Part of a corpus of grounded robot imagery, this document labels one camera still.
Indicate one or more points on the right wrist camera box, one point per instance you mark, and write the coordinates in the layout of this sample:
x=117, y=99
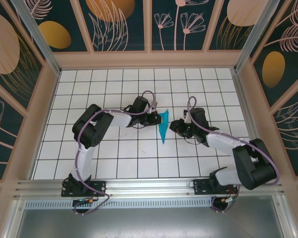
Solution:
x=186, y=118

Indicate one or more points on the wall panel large peach disc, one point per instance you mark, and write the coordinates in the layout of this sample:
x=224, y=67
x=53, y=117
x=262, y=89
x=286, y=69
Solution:
x=5, y=49

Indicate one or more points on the wall panel orange circle leaves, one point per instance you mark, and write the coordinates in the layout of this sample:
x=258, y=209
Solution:
x=109, y=24

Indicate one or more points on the blue paper sheet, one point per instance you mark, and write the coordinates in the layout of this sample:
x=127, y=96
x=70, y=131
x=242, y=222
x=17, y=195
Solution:
x=164, y=131

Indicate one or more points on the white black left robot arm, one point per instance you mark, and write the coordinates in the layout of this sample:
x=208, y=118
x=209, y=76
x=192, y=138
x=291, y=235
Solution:
x=92, y=129

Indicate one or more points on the aluminium table side rail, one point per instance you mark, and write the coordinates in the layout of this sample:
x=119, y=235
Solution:
x=244, y=99

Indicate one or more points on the wall panel outlined leaves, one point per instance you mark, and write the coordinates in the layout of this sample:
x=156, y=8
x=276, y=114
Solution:
x=293, y=129

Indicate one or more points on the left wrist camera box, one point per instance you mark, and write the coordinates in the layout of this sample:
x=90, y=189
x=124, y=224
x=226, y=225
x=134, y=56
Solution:
x=154, y=103

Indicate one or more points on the grey metal sheet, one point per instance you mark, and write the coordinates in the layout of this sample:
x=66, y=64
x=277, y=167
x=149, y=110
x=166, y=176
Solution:
x=149, y=223

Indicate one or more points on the aluminium corner post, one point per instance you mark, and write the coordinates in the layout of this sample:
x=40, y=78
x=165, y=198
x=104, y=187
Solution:
x=39, y=37
x=252, y=37

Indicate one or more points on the wall panel peach circle fronds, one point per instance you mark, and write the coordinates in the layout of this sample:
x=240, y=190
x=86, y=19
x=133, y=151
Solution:
x=238, y=12

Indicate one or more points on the wall panel with pink flowers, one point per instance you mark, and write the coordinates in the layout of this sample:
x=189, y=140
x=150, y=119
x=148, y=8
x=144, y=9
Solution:
x=178, y=24

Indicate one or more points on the wall panel with orange oval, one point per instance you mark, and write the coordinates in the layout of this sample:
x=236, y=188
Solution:
x=54, y=34

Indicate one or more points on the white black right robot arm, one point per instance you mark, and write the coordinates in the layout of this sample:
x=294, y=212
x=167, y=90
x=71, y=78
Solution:
x=250, y=161

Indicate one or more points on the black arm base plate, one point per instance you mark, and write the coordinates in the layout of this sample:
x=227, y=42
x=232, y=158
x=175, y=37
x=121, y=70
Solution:
x=99, y=188
x=201, y=187

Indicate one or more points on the wall panel oval and feather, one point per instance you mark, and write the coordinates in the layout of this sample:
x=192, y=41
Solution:
x=273, y=69

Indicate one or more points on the long aluminium mounting rail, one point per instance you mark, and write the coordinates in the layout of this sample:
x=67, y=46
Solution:
x=149, y=184

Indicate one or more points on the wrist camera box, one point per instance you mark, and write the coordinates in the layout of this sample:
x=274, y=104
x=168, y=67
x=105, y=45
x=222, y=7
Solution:
x=186, y=118
x=154, y=103

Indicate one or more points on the wall panel single outlined flower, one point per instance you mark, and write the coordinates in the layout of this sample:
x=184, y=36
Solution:
x=0, y=119

